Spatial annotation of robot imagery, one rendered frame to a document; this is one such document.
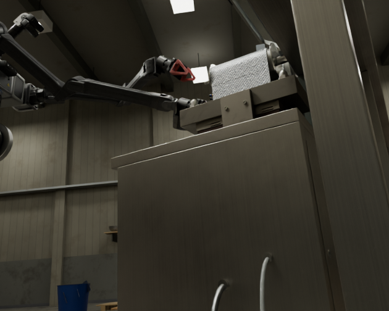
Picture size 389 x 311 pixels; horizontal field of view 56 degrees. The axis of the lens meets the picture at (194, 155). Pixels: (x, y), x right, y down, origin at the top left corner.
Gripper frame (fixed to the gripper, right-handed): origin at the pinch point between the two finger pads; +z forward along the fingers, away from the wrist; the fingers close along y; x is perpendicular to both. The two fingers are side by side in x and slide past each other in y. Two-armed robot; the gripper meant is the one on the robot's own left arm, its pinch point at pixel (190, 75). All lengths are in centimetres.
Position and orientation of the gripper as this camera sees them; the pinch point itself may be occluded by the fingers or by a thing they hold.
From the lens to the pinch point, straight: 163.1
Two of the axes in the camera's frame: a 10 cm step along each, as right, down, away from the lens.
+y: -5.0, -2.3, -8.3
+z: 7.0, 4.5, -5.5
